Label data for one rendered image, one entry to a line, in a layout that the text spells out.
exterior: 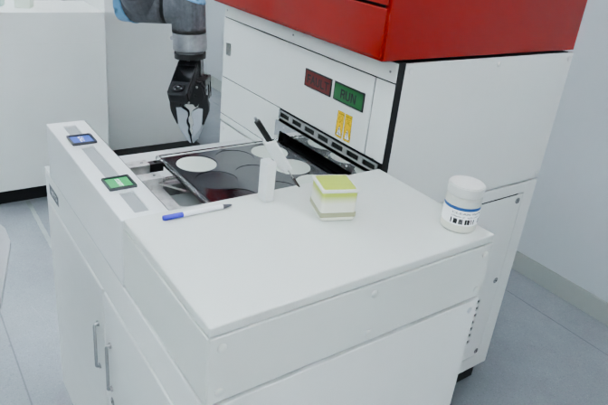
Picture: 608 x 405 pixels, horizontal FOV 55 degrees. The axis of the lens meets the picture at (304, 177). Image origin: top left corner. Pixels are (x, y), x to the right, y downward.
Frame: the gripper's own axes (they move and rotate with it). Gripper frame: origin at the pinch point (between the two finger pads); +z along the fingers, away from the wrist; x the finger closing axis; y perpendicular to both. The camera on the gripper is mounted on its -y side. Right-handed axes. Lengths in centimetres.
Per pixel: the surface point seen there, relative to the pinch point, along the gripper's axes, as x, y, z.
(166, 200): 3.3, -10.9, 11.1
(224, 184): -8.4, -3.2, 9.9
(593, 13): -136, 128, -18
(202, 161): -0.3, 8.8, 9.3
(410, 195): -51, -11, 6
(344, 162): -36.5, 10.9, 8.0
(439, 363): -58, -29, 36
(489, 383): -96, 44, 106
